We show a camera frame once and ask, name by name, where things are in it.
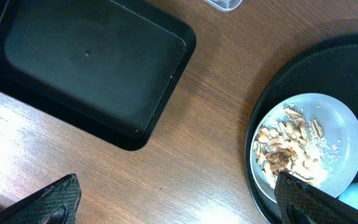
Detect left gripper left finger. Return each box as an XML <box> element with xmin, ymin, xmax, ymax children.
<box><xmin>0</xmin><ymin>173</ymin><xmax>81</xmax><ymax>224</ymax></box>

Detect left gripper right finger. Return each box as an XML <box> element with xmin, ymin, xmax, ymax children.
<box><xmin>274</xmin><ymin>172</ymin><xmax>358</xmax><ymax>223</ymax></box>

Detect food scraps on plate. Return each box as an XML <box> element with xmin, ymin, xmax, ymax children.
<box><xmin>252</xmin><ymin>107</ymin><xmax>329</xmax><ymax>189</ymax></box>

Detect grey plate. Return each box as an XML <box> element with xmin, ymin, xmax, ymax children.
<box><xmin>250</xmin><ymin>93</ymin><xmax>358</xmax><ymax>201</ymax></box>

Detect round black serving tray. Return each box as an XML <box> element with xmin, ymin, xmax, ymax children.
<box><xmin>244</xmin><ymin>34</ymin><xmax>358</xmax><ymax>223</ymax></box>

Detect black rectangular tray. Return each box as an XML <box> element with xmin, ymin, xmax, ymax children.
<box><xmin>0</xmin><ymin>0</ymin><xmax>196</xmax><ymax>151</ymax></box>

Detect clear plastic bin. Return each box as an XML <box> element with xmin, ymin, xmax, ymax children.
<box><xmin>204</xmin><ymin>0</ymin><xmax>242</xmax><ymax>12</ymax></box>

